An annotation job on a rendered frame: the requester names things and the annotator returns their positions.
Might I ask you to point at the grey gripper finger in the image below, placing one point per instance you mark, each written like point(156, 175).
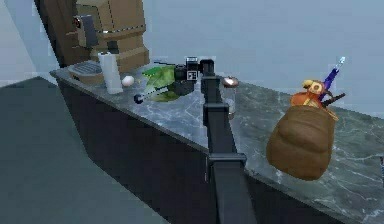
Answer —
point(165, 63)
point(151, 93)

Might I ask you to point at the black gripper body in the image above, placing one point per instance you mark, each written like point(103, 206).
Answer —
point(182, 86)

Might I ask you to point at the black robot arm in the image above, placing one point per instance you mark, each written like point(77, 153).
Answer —
point(223, 140)

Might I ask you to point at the white egg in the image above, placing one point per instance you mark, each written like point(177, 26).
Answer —
point(128, 81)

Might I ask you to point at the white paper towel roll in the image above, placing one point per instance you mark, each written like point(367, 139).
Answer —
point(110, 71)

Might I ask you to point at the glass shaker with copper lid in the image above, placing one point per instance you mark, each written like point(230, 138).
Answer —
point(230, 96)

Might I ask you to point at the brown coffee machine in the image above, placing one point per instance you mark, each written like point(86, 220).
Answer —
point(116, 30)

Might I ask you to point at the dark counter with marble top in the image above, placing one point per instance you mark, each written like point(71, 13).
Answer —
point(160, 160)

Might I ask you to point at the orange yellow utensil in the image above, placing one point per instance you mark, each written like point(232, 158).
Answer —
point(310, 93)

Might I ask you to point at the blue purple utensil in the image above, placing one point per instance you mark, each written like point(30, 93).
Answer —
point(330, 78)

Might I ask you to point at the dark brown stick utensil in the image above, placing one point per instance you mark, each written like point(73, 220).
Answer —
point(335, 98)

